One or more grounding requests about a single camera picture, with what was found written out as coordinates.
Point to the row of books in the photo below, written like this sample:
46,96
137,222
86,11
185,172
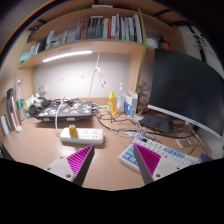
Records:
115,27

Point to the clear sanitizer bottle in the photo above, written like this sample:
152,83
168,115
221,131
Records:
120,98

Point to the clear water bottle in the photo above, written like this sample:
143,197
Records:
20,101

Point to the yellow charger plug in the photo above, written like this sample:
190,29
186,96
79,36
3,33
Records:
73,131

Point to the blue white carton box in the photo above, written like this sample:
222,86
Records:
131,102

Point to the led light bar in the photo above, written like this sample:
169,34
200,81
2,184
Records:
64,55

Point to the black headphones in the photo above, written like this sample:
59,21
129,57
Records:
38,105

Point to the black pouch case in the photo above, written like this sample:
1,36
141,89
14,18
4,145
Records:
157,123

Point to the white power strip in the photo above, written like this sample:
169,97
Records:
85,136

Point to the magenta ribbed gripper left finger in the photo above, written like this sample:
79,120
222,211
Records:
74,167

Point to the wooden wall shelf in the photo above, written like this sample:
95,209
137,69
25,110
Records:
94,75

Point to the yellow liquid bottle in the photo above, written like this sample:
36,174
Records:
111,105

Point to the black computer monitor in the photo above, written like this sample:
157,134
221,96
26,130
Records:
189,89

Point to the white blue mechanical keyboard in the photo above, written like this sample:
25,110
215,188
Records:
127,156

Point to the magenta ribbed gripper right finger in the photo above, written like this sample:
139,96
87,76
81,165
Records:
154,166

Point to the laptop with stickers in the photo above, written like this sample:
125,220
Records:
67,111

